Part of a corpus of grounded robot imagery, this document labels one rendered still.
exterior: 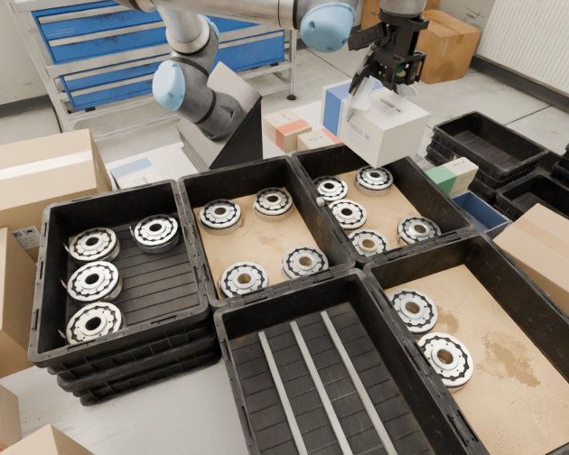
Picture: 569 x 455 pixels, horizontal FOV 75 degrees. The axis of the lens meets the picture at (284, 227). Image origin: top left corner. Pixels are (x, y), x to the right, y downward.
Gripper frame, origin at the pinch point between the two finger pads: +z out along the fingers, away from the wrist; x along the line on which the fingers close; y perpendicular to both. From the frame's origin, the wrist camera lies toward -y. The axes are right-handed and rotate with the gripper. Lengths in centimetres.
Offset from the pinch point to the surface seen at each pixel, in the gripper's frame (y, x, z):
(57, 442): 23, -75, 22
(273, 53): -195, 85, 73
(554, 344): 51, 7, 24
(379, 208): 4.2, 6.0, 28.4
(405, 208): 7.7, 12.1, 28.4
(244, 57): -195, 61, 71
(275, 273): 8.7, -28.7, 28.3
